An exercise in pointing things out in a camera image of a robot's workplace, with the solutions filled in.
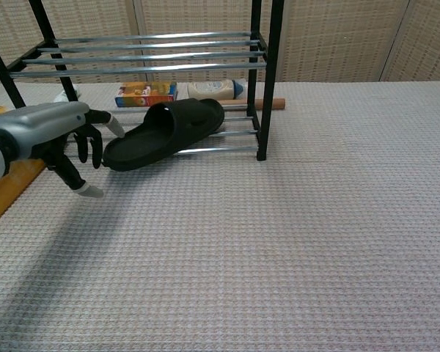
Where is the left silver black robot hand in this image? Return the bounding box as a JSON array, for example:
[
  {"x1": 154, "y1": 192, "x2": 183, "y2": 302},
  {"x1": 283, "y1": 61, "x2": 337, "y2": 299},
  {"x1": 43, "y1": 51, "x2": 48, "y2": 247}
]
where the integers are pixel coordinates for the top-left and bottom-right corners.
[{"x1": 0, "y1": 101, "x2": 125, "y2": 199}]

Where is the black slide sandal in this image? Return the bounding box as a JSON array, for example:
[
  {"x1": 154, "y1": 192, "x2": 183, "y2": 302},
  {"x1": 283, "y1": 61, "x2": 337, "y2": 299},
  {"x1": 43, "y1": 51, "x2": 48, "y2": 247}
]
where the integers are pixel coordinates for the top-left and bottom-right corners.
[{"x1": 101, "y1": 98, "x2": 225, "y2": 172}]

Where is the black metal shoe rack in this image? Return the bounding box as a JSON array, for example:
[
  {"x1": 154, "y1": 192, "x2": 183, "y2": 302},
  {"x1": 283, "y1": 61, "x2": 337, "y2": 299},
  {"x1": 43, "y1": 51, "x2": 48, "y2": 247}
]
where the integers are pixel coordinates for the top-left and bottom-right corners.
[{"x1": 0, "y1": 0, "x2": 285, "y2": 161}]

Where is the white tube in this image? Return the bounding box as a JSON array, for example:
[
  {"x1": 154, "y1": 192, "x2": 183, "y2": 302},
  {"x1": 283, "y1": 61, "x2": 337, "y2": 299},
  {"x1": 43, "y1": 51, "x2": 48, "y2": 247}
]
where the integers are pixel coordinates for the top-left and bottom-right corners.
[{"x1": 53, "y1": 84, "x2": 82, "y2": 105}]

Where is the orange printed carton box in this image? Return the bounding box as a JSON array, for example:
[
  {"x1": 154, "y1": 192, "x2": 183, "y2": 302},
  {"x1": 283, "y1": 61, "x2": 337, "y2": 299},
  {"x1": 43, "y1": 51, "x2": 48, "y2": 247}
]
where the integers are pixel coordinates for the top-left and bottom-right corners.
[{"x1": 114, "y1": 81, "x2": 178, "y2": 108}]

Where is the cream squeeze bottle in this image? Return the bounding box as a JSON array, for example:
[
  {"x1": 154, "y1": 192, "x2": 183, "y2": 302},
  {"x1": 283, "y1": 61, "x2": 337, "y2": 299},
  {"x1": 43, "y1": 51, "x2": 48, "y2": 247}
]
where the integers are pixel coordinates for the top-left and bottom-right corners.
[{"x1": 187, "y1": 78, "x2": 249, "y2": 100}]

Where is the wooden rolling pin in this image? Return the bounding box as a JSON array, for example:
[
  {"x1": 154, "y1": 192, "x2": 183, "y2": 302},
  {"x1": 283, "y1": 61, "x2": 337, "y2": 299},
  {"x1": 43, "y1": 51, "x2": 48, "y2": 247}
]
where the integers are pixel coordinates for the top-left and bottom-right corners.
[{"x1": 216, "y1": 97, "x2": 287, "y2": 111}]

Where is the beige woven folding screen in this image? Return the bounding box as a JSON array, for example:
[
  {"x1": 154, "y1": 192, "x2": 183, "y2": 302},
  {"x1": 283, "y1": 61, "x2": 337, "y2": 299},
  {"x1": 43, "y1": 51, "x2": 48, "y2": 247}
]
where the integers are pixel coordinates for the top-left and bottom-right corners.
[{"x1": 0, "y1": 0, "x2": 440, "y2": 87}]

